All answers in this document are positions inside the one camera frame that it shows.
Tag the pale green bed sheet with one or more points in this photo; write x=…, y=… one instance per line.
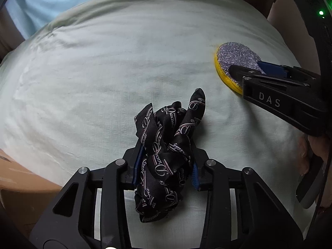
x=103, y=57

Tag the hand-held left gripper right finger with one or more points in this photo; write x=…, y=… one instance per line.
x=195, y=179

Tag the person's right hand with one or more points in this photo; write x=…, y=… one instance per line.
x=304, y=150

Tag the open cardboard box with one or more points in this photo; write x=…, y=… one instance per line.
x=20, y=192

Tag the silver glitter yellow sponge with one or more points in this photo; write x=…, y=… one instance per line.
x=233, y=54

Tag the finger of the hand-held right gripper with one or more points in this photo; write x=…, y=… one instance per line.
x=271, y=68
x=241, y=71

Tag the black printed scrunchie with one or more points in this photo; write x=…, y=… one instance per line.
x=166, y=134

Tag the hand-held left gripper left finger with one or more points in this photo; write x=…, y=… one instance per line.
x=137, y=166

